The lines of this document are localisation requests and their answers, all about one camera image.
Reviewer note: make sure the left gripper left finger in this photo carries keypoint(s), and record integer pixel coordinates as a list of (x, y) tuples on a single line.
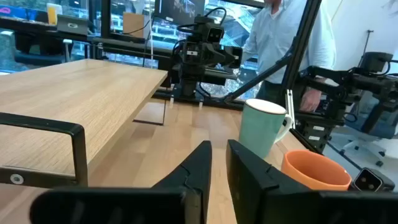
[(192, 174)]

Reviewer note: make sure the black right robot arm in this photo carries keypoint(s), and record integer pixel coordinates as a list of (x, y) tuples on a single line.
[(189, 81)]

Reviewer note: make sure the small black table-level camera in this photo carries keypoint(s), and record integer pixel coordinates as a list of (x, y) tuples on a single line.
[(370, 180)]

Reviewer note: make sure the orange cup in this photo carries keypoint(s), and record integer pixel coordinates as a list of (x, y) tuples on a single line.
[(308, 169)]

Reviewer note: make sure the wooden shelf with black frame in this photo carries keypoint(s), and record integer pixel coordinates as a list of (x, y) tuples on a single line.
[(77, 93)]

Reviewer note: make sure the brown cardboard box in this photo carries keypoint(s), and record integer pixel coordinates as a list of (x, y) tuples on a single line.
[(133, 25)]

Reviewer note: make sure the dark monitor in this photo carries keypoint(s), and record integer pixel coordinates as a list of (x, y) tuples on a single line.
[(180, 11)]

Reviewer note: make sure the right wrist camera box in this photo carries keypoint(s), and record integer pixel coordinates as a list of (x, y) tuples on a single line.
[(214, 34)]

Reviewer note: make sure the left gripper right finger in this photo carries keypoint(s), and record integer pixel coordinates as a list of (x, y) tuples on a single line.
[(248, 180)]

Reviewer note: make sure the grey laptop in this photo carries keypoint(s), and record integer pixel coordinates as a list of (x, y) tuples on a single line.
[(73, 25)]

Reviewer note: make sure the person's hand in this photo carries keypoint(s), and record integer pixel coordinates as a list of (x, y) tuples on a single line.
[(310, 100)]

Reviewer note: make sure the blue office chair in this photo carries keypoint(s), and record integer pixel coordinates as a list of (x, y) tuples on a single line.
[(382, 124)]

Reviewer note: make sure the black diagonal frame brace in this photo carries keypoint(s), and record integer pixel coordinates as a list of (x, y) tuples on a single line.
[(258, 81)]

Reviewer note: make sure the black background robot arm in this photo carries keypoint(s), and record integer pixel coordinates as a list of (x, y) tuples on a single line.
[(342, 81)]

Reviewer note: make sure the black frame post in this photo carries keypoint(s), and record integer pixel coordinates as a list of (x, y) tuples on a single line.
[(300, 46)]

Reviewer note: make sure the person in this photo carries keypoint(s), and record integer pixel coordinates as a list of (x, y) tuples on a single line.
[(280, 37)]

